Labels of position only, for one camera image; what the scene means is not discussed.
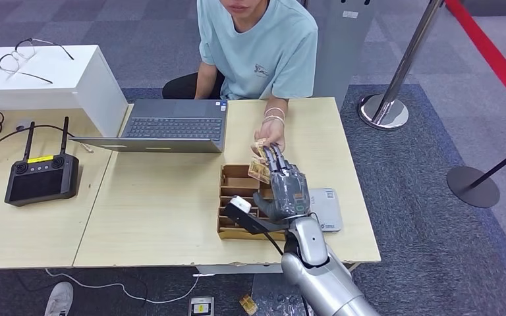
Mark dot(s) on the wooden card organizer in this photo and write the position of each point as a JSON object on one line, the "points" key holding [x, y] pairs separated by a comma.
{"points": [[235, 174]]}

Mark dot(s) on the black stanchion post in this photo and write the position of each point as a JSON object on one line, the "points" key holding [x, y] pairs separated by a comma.
{"points": [[472, 186]]}

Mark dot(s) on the person's left forearm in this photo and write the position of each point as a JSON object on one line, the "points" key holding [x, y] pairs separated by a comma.
{"points": [[275, 104]]}

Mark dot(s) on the black-rimmed eyeglasses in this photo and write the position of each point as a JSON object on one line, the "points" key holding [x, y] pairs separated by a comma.
{"points": [[24, 49]]}

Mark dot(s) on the small yellow paper scrap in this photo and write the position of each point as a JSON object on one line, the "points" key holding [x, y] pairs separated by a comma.
{"points": [[248, 304]]}

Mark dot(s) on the clear plastic sheet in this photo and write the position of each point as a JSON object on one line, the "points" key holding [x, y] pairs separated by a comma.
{"points": [[268, 296]]}

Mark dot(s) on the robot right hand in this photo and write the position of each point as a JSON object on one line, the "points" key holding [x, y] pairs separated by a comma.
{"points": [[290, 192]]}

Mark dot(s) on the white card reader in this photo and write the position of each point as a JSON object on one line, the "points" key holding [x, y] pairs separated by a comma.
{"points": [[329, 213]]}

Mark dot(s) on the grey metal kiosk panel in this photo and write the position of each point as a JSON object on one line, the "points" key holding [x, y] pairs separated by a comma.
{"points": [[344, 52]]}

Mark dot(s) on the small grey adapter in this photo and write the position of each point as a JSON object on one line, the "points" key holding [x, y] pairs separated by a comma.
{"points": [[23, 125]]}

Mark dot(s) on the grey laptop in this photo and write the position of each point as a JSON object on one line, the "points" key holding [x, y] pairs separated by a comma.
{"points": [[174, 128]]}

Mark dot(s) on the small metal connector plug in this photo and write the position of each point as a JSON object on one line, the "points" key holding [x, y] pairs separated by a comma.
{"points": [[86, 148]]}

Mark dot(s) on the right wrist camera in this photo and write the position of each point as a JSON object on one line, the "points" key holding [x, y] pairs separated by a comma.
{"points": [[248, 220]]}

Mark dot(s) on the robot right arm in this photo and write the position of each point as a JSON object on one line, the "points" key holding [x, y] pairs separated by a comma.
{"points": [[318, 270]]}

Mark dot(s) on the black remote controller with antennas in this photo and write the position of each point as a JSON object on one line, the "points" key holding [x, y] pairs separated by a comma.
{"points": [[40, 185]]}

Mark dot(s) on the chrome stanchion post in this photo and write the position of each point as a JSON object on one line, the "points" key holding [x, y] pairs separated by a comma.
{"points": [[384, 111]]}

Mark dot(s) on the red barrier belt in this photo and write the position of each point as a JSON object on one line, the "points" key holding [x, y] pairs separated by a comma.
{"points": [[488, 52]]}

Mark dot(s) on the pale desk leg panel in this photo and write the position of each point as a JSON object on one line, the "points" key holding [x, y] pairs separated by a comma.
{"points": [[352, 266]]}

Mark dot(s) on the person's left hand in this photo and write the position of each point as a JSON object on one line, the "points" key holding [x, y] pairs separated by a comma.
{"points": [[272, 131]]}

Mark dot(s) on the person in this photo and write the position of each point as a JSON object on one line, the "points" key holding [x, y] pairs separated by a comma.
{"points": [[261, 48]]}

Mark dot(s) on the white cabinet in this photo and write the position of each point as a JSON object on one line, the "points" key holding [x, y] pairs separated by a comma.
{"points": [[39, 91]]}

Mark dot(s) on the white shoe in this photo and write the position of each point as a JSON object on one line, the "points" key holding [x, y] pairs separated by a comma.
{"points": [[58, 301]]}

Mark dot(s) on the metal floor socket plate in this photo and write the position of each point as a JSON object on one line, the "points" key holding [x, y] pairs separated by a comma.
{"points": [[201, 307]]}

